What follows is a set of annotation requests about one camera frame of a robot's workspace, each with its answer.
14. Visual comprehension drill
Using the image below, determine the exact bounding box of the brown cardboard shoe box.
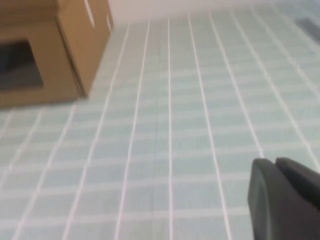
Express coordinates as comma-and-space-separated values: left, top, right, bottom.
0, 0, 115, 109

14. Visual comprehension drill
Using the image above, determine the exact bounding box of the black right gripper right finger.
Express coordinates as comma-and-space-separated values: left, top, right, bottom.
274, 156, 320, 213

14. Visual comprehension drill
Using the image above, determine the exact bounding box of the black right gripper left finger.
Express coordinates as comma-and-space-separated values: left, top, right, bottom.
246, 157, 320, 240

